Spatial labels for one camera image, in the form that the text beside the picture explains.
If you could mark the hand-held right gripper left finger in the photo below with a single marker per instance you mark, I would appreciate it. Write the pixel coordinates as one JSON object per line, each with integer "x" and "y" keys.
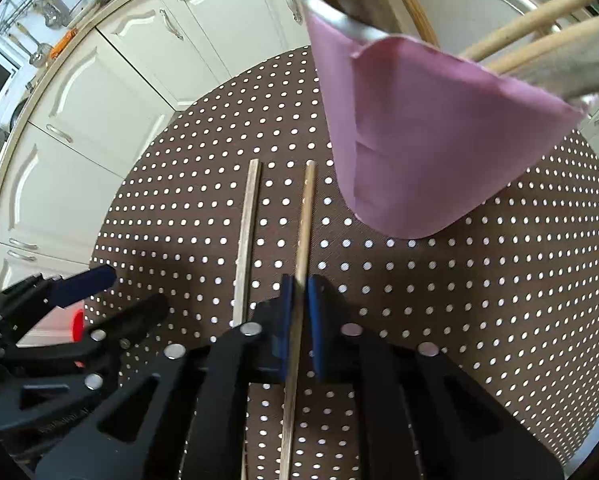
{"x": 284, "y": 330}

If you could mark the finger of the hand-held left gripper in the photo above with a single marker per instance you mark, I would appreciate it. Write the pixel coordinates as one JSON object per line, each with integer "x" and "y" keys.
{"x": 139, "y": 317}
{"x": 84, "y": 282}

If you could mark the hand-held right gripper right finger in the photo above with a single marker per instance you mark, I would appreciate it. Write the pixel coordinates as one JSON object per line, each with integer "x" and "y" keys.
{"x": 317, "y": 330}

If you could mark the bamboo chopstick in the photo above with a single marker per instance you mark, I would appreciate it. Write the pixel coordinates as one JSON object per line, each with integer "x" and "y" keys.
{"x": 247, "y": 240}

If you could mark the round wooden chopstick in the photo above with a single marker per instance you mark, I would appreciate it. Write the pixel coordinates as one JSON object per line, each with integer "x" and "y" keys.
{"x": 304, "y": 230}

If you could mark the pink paper-wrapped cup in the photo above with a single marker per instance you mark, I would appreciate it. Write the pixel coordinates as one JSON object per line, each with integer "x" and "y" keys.
{"x": 419, "y": 150}

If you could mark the bundle of bamboo chopsticks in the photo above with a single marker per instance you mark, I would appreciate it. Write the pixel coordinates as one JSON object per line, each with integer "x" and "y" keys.
{"x": 569, "y": 77}

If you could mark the red round object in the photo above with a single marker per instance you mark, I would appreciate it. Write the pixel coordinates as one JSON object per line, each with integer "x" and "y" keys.
{"x": 79, "y": 325}

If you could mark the cream kitchen cabinets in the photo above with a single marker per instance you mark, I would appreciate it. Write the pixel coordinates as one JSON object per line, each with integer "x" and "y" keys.
{"x": 79, "y": 170}

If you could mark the brown polka dot tablecloth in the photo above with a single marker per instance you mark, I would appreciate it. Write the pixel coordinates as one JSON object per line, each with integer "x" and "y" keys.
{"x": 429, "y": 310}

